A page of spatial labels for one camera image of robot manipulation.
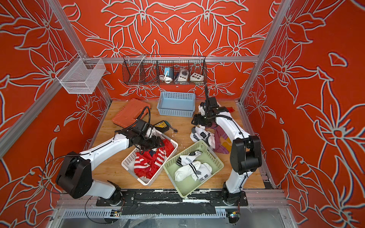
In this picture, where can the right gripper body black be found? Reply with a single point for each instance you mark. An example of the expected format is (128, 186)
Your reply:
(203, 120)

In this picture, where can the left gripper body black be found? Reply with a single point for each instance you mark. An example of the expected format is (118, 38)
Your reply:
(149, 143)

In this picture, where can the white grey sport sock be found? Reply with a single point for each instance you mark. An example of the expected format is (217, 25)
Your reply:
(188, 159)
(200, 134)

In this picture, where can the red christmas sock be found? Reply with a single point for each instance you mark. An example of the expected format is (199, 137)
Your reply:
(168, 147)

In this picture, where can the red white striped sock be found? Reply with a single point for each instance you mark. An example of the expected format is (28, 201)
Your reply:
(145, 169)

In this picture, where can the white sock black stripes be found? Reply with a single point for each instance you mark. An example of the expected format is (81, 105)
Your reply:
(186, 171)

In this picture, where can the small white sock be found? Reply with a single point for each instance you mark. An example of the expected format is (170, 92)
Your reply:
(202, 173)

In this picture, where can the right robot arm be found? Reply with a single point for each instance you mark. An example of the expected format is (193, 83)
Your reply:
(245, 155)

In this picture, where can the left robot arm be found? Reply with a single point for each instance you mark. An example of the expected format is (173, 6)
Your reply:
(75, 175)

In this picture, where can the white perforated plastic basket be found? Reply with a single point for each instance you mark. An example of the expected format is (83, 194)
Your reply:
(129, 161)

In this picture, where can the blue perforated plastic basket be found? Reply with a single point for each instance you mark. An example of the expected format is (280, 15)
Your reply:
(176, 104)

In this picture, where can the green perforated plastic basket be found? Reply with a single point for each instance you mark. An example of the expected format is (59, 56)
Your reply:
(187, 186)

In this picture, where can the black case yellow label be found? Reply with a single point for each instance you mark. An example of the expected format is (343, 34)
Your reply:
(162, 126)

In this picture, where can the purple sock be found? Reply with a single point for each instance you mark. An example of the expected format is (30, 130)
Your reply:
(223, 144)

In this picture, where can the orange plastic tool case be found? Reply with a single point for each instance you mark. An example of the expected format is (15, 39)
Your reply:
(128, 114)

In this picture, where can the white round socket adapter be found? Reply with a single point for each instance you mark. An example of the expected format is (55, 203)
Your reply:
(183, 75)

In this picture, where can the blue white charger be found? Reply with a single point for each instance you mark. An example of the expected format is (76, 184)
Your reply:
(168, 72)

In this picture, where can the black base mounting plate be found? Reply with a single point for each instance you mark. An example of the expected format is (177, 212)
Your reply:
(168, 203)

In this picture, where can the ratchet wrench green handle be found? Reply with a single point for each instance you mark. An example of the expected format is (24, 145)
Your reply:
(170, 126)

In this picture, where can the black wire wall basket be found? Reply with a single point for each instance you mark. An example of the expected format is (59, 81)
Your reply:
(148, 69)

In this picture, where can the white wire mesh basket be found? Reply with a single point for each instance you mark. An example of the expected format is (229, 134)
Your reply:
(82, 76)

